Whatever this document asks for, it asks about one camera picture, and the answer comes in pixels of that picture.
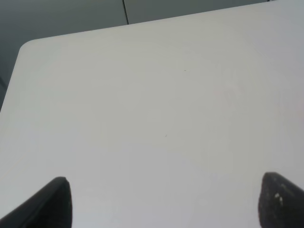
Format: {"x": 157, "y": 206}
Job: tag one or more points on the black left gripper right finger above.
{"x": 281, "y": 203}

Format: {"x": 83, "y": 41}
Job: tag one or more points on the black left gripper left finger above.
{"x": 50, "y": 207}

